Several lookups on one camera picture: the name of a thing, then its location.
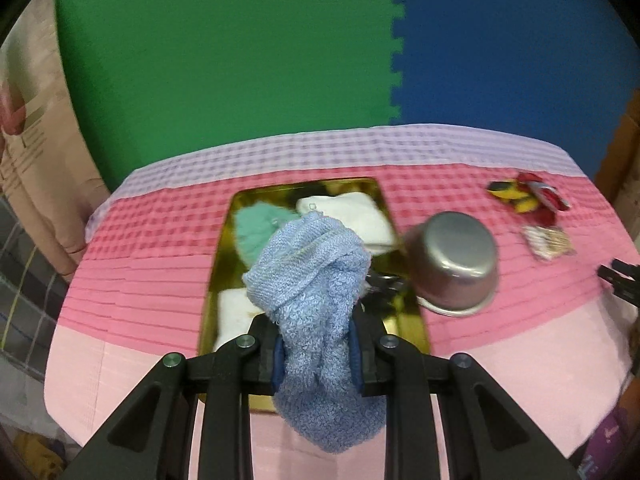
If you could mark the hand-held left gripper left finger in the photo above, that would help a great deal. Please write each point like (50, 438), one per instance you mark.
(220, 360)

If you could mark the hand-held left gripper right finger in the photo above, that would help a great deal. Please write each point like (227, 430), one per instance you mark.
(380, 365)

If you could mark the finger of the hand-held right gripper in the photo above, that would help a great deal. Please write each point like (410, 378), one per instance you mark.
(622, 280)

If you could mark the cream cloth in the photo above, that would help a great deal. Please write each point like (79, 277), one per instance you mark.
(235, 312)

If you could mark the black cloth item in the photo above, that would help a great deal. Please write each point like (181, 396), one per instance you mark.
(382, 282)

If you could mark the light blue towel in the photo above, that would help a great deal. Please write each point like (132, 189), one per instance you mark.
(315, 310)

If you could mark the red tin box gold inside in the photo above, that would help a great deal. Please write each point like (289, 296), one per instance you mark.
(225, 265)

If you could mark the green fluffy sock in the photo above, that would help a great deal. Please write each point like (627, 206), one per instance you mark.
(255, 227)

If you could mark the white sock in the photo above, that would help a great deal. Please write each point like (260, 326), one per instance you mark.
(357, 217)

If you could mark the clear toothpick packet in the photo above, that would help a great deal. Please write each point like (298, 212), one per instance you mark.
(547, 241)

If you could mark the brown cardboard box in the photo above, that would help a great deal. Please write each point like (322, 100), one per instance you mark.
(622, 170)

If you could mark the pink checked tablecloth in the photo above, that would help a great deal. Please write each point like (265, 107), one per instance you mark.
(150, 260)

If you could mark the red yellow snack packets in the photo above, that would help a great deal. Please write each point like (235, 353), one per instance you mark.
(530, 195)

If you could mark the stainless steel bowl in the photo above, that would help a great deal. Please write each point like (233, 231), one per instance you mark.
(452, 260)

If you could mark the purple packet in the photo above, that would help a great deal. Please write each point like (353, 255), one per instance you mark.
(612, 437)

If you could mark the yellow object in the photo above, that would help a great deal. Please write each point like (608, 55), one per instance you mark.
(35, 447)

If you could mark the blue foam mat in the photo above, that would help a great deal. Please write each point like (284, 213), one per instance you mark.
(510, 45)

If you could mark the beige cardboard box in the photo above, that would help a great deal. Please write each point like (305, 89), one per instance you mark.
(40, 160)

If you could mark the green foam mat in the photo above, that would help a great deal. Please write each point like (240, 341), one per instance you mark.
(225, 50)

